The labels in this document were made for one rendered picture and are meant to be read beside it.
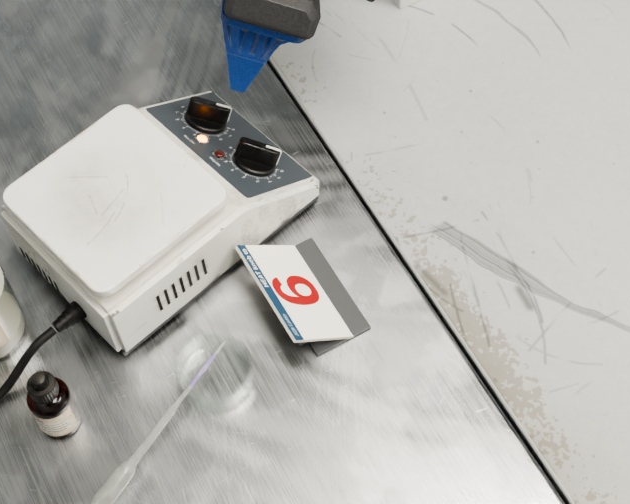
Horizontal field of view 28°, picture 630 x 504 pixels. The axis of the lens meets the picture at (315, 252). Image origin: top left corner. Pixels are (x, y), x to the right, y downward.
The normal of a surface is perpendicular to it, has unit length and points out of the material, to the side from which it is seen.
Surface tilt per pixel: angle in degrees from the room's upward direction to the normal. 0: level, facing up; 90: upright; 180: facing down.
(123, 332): 90
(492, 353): 0
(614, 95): 0
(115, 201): 0
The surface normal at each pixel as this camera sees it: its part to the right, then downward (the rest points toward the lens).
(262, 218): 0.69, 0.60
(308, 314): 0.52, -0.68
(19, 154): -0.05, -0.52
